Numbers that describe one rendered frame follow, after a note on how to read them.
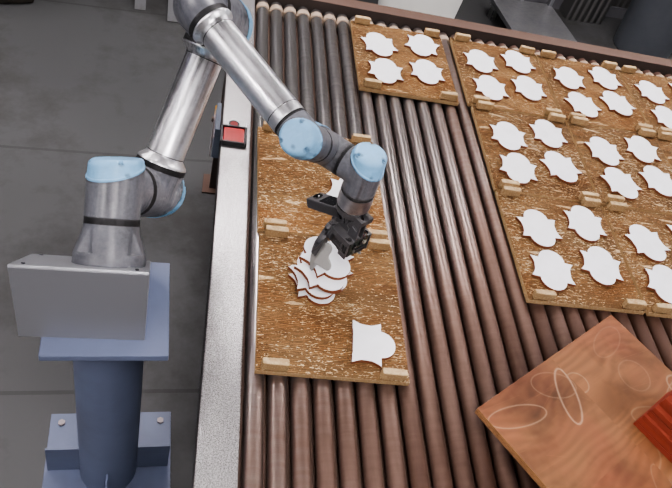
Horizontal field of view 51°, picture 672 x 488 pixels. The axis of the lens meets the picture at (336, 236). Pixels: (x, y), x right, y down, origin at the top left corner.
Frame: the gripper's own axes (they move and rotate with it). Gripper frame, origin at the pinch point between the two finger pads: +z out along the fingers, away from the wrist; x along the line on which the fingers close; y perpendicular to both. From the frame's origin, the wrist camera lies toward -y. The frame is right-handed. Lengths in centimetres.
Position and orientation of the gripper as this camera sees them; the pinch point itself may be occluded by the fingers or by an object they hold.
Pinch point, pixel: (326, 257)
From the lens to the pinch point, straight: 169.7
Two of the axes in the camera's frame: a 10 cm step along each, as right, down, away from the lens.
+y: 6.3, 6.6, -4.1
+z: -2.3, 6.6, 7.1
